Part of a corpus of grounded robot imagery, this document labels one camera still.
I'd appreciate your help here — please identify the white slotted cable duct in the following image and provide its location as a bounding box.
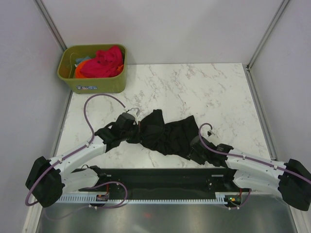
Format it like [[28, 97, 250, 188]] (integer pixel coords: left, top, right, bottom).
[[56, 192, 227, 205]]

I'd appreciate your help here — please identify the right aluminium frame post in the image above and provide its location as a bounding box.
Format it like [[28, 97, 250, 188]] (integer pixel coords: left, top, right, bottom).
[[245, 0, 291, 72]]

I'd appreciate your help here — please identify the black t shirt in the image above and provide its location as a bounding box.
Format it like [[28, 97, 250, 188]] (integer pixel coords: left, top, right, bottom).
[[139, 109, 199, 158]]

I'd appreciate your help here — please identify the light blue t shirt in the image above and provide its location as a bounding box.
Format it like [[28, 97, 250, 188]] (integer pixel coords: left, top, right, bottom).
[[75, 56, 91, 65]]

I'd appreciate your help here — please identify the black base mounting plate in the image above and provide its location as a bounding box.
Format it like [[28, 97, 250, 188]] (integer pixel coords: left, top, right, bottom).
[[78, 168, 250, 200]]

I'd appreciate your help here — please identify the left aluminium frame post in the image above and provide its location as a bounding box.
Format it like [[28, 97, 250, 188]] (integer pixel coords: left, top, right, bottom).
[[34, 0, 67, 51]]

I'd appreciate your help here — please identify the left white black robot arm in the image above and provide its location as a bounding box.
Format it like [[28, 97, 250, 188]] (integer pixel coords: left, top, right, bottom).
[[25, 113, 138, 208]]

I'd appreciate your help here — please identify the orange t shirt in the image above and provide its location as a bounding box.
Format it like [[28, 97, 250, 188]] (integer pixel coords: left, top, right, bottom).
[[75, 59, 94, 79]]

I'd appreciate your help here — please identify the aluminium frame post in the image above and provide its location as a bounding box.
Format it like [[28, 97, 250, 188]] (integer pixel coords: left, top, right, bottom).
[[34, 0, 67, 51], [245, 0, 291, 72]]

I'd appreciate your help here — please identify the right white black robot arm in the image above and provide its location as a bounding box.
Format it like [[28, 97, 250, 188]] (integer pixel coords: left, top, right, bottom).
[[188, 136, 311, 211]]

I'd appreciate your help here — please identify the red t shirt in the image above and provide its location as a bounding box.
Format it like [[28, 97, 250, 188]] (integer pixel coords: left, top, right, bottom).
[[91, 46, 124, 78]]

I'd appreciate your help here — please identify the olive green plastic bin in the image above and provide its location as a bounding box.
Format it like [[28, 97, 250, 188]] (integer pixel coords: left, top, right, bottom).
[[57, 44, 127, 94]]

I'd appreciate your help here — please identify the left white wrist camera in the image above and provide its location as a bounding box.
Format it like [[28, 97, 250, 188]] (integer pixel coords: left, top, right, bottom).
[[124, 107, 140, 121]]

